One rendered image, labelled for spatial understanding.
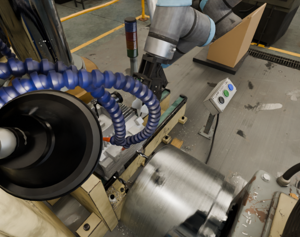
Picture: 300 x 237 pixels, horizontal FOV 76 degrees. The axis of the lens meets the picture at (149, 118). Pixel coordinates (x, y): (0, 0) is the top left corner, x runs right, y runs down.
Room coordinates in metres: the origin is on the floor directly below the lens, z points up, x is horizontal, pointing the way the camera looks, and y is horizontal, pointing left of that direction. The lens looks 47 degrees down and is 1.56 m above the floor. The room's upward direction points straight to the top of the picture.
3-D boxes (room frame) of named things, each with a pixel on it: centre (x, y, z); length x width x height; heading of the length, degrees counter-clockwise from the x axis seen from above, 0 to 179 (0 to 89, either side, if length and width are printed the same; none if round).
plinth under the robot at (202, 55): (1.35, -0.55, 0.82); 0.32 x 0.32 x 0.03; 55
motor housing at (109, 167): (0.41, 0.14, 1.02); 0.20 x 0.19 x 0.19; 142
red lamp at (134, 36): (0.98, 0.09, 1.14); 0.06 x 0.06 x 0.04
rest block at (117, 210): (0.24, 0.13, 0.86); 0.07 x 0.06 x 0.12; 54
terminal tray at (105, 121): (0.38, 0.17, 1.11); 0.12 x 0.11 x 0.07; 142
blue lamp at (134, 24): (0.98, 0.09, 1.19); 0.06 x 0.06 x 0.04
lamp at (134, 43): (0.98, 0.09, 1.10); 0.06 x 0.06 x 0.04
